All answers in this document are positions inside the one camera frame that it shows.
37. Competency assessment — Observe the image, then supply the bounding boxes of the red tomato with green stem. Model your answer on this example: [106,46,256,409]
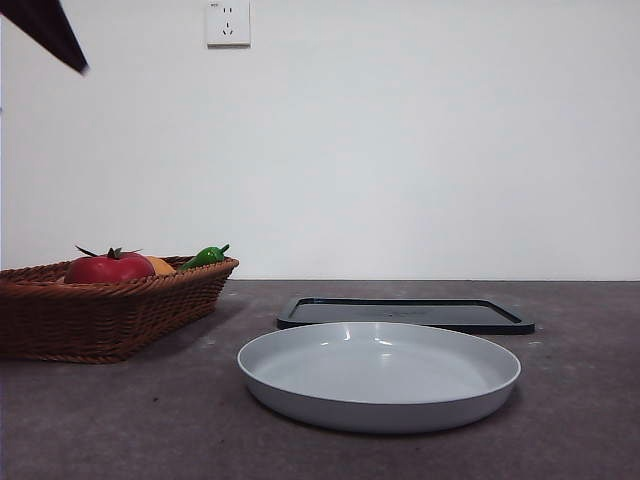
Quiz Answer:
[64,245,157,285]

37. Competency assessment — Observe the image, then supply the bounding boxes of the orange round fruit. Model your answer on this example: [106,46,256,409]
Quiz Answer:
[144,255,178,276]

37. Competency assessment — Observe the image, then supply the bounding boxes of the green chili pepper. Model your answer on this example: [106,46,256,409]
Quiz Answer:
[177,243,232,272]

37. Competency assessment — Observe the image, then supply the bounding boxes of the brown wicker basket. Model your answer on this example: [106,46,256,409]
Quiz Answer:
[0,255,241,365]

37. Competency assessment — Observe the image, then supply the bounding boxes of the pale grey round plate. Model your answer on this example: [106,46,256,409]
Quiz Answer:
[236,321,523,435]

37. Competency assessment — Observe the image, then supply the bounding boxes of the dark green flat tray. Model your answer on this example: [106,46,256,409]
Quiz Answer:
[276,296,536,336]

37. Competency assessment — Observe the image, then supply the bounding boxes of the white wall socket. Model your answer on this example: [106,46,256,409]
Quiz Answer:
[206,0,252,50]

